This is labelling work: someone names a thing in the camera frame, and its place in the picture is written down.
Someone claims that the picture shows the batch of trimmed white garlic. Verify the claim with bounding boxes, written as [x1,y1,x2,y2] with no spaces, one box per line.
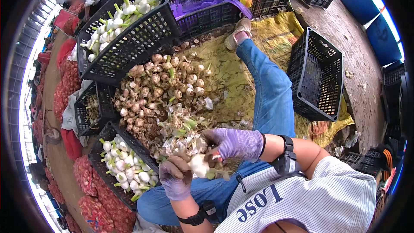
[99,134,160,202]

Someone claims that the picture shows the pile of unpeeled garlic bulbs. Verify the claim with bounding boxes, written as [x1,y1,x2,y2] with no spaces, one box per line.
[111,52,215,149]

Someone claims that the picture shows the empty black crate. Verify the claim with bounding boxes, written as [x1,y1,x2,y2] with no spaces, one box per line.
[286,27,344,123]

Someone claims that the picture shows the large black crate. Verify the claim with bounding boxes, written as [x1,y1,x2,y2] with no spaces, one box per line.
[77,0,182,87]

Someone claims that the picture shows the black crate with yellow bag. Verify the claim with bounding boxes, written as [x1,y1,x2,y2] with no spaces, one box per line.
[217,0,293,19]

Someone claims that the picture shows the heap of trimmed white garlic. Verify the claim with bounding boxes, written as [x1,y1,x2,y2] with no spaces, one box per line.
[80,0,161,63]

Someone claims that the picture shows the person's left fingers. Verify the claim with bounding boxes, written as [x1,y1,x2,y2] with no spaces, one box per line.
[158,155,192,183]

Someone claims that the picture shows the black crate with purple net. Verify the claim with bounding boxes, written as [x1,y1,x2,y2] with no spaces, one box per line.
[166,0,244,43]

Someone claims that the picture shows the heap of garlic skins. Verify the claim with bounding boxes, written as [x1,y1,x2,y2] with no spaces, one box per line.
[155,103,253,182]

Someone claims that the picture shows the yellow tarp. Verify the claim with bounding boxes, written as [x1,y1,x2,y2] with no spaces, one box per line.
[175,11,355,148]

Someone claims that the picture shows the white peeled garlic bulb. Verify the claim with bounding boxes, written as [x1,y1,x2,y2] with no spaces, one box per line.
[188,154,211,179]

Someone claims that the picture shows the long black crate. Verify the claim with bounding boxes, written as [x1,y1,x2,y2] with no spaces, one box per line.
[88,121,162,213]

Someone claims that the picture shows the person's right thumb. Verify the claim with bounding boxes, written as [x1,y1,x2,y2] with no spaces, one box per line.
[206,148,227,164]

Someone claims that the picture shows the stack of black crates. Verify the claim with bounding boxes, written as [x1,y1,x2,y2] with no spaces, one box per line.
[339,146,384,178]

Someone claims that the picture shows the person's legs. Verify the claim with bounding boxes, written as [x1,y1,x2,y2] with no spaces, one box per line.
[136,18,296,227]

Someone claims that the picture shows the person's left hand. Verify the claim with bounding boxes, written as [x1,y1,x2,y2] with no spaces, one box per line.
[158,155,194,202]

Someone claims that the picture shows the small black crate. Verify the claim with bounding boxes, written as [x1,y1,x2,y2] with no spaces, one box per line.
[74,81,119,137]

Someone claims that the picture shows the person's right fingers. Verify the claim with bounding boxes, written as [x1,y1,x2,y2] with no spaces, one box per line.
[201,128,228,149]

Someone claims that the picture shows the person's body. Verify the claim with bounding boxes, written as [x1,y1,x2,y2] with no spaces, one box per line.
[213,155,378,233]

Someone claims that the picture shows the pile of red mesh sacks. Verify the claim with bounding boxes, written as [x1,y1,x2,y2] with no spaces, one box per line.
[32,3,137,233]

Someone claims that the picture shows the black wrist band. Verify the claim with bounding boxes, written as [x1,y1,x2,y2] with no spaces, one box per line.
[269,135,308,178]
[177,200,218,227]

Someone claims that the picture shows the person's right hand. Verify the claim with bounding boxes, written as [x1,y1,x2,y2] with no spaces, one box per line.
[201,128,265,164]

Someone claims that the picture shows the blue barrel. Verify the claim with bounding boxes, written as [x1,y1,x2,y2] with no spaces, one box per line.
[366,14,403,67]
[338,0,381,25]

